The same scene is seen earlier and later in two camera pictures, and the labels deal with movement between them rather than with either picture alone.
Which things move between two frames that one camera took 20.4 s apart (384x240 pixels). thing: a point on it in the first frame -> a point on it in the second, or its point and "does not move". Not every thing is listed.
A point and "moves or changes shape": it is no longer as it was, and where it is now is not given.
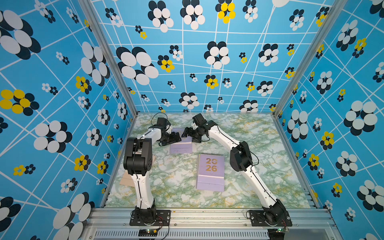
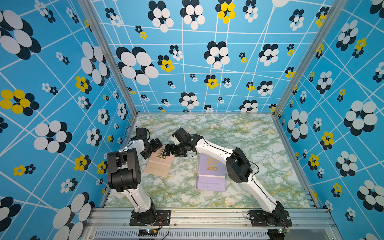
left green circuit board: [148, 232] does not move
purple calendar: [183, 146] moves or changes shape
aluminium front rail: [185, 224] does not move
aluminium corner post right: [333, 12] does not move
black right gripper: [190, 130] -> [172, 147]
